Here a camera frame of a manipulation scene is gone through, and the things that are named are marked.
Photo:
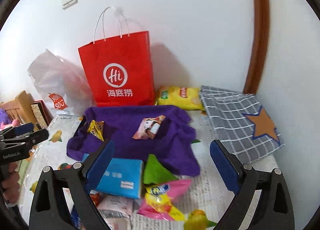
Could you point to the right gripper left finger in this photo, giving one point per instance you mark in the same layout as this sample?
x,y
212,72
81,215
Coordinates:
x,y
49,208

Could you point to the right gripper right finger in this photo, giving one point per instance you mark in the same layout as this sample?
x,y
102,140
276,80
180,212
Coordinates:
x,y
274,209

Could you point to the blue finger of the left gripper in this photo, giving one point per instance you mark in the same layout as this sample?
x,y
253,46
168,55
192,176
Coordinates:
x,y
13,132

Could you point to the white pink snack wrapper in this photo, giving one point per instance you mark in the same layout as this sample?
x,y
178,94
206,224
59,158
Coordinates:
x,y
116,211

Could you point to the yellow triangular snack packet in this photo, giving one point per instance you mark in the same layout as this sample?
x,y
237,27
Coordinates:
x,y
96,129

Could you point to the pink yellow snack bag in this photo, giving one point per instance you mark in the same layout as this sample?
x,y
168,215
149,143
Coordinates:
x,y
158,200

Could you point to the green triangular snack packet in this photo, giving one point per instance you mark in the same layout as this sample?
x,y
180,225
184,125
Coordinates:
x,y
155,173

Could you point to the white red candy packet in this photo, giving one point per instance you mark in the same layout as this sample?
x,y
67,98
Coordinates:
x,y
148,128

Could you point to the person's left hand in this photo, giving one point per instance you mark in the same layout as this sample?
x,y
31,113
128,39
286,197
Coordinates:
x,y
11,185

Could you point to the purple pink plush toy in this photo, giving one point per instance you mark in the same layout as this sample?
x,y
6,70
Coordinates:
x,y
6,121

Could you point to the patterned book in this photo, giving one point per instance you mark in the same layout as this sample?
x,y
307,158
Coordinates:
x,y
41,113

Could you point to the white Miniso plastic bag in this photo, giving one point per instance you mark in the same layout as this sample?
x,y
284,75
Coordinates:
x,y
61,84

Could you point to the blue tissue pack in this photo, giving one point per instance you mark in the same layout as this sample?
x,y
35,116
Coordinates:
x,y
116,176

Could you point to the grey checked star cloth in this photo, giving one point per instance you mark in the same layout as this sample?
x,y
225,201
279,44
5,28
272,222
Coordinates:
x,y
241,123

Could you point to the purple towel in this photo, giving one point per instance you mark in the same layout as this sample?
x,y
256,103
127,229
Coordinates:
x,y
171,145

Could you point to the red paper shopping bag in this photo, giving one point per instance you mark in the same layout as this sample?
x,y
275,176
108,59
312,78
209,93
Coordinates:
x,y
119,69

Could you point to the yellow chips bag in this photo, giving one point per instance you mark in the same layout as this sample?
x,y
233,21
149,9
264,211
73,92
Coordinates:
x,y
182,97

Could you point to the brown wooden door frame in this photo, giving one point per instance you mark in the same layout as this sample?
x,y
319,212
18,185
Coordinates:
x,y
260,45

